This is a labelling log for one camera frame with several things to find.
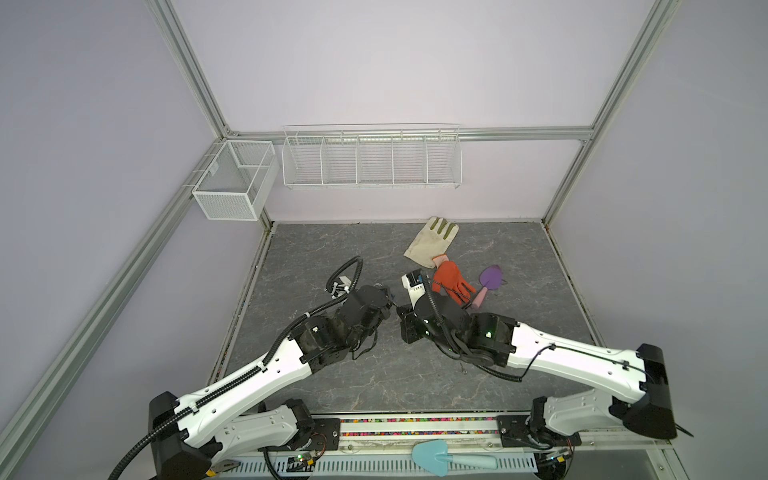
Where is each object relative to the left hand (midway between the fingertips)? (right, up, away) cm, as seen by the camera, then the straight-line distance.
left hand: (393, 297), depth 71 cm
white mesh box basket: (-54, +35, +31) cm, 71 cm away
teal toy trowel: (+10, -37, -1) cm, 39 cm away
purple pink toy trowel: (+35, +2, +34) cm, 49 cm away
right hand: (+1, -4, -2) cm, 4 cm away
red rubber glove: (+19, +2, +33) cm, 39 cm away
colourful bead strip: (+7, -33, +6) cm, 34 cm away
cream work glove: (+15, +15, +44) cm, 49 cm away
